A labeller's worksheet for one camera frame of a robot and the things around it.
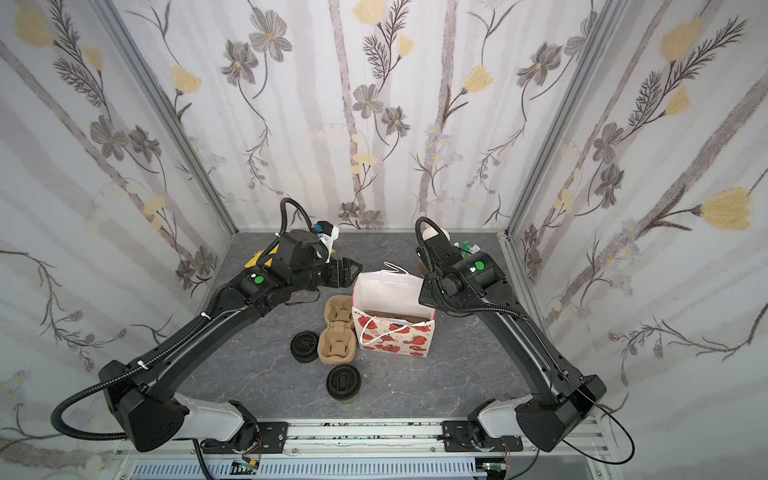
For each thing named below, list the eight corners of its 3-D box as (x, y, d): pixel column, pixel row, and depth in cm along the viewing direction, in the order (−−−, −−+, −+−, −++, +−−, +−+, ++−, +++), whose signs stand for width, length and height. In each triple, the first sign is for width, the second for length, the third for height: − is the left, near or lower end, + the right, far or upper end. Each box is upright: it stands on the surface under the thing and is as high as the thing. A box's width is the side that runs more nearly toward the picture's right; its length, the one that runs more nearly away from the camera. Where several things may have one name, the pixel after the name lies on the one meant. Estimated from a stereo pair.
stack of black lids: (291, 363, 88) (287, 357, 84) (297, 337, 94) (293, 330, 90) (318, 363, 88) (315, 357, 85) (322, 337, 94) (319, 330, 90)
